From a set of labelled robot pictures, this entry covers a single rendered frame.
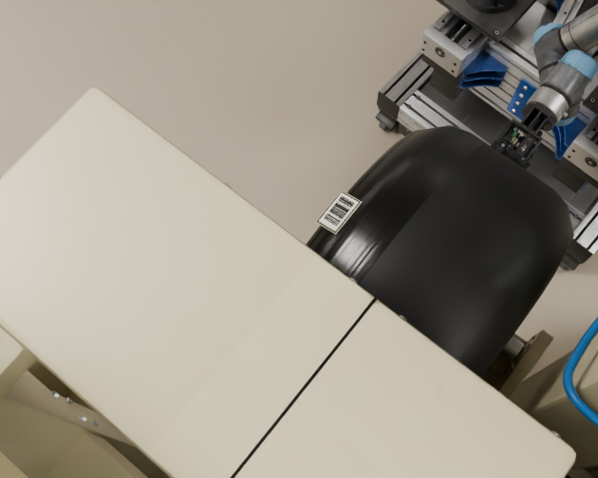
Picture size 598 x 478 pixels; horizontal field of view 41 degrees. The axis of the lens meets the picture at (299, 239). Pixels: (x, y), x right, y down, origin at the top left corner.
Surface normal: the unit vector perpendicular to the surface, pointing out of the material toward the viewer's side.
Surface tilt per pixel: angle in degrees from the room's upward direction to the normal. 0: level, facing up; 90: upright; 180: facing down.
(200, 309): 0
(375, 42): 0
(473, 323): 18
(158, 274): 0
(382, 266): 11
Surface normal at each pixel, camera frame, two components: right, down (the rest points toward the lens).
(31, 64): -0.01, -0.33
